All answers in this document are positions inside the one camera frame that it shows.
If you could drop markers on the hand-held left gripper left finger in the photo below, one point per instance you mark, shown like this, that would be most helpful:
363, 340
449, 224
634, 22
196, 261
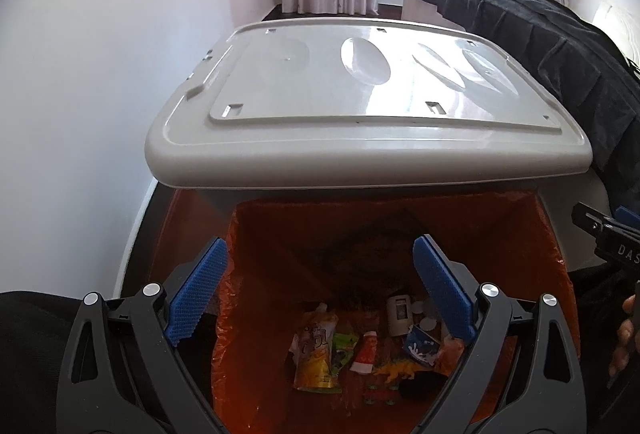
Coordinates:
197, 294

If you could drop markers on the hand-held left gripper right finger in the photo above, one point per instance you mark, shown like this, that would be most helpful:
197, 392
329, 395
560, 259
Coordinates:
445, 289

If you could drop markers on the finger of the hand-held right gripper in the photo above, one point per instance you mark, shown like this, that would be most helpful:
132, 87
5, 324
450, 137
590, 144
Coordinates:
612, 239
629, 218

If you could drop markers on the white plastic bottle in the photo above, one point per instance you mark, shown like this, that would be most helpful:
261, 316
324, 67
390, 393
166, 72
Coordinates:
399, 314

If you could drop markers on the blue and white carton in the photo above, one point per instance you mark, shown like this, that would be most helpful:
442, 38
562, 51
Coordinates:
420, 346

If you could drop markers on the orange wrapper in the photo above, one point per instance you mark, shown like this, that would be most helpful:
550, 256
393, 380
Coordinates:
449, 356

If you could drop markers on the orange toy dinosaur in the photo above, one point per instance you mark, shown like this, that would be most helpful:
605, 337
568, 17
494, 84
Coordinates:
397, 371

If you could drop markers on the red white tube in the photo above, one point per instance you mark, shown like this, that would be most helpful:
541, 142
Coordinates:
365, 351

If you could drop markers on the green wrapper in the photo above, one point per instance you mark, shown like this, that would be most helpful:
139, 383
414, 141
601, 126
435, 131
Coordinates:
344, 349

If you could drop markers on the orange trash bag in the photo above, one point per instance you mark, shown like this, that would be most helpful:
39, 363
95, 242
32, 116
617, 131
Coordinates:
300, 234

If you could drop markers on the red and green toy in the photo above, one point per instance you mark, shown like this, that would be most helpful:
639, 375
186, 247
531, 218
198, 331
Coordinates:
380, 395

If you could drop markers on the yellow snack pouch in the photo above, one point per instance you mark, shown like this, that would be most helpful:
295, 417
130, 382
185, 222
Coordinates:
315, 354

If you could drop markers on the person's right hand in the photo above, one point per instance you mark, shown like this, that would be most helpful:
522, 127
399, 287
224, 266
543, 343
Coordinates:
627, 334

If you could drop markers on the white plastic box lid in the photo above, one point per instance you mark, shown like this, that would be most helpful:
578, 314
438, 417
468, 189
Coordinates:
350, 138

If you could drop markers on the white pillow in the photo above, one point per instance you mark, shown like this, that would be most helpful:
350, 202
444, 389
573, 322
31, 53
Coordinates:
620, 26

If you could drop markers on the dark blanket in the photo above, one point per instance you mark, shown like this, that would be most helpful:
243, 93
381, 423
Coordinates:
525, 23

